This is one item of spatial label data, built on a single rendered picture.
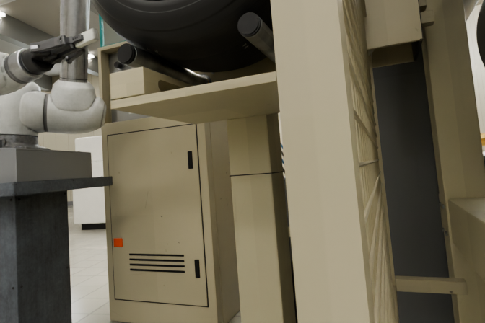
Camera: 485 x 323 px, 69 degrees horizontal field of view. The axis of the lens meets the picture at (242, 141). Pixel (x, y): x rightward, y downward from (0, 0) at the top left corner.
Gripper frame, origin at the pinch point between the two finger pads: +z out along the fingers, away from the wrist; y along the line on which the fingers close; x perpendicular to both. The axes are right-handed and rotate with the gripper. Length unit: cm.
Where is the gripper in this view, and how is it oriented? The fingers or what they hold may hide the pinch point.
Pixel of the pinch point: (86, 38)
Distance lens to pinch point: 105.7
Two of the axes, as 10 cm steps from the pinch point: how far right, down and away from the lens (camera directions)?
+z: 9.0, -2.4, -3.6
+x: 2.0, 9.7, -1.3
